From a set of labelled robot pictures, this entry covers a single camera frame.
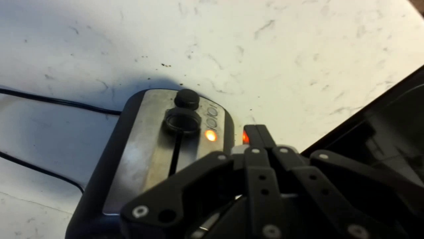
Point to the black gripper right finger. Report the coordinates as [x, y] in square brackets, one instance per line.
[325, 195]

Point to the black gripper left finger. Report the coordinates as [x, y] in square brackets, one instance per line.
[178, 206]

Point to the black and steel toaster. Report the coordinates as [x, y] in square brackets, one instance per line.
[159, 133]

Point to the stainless steel black oven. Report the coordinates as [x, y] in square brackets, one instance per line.
[388, 133]

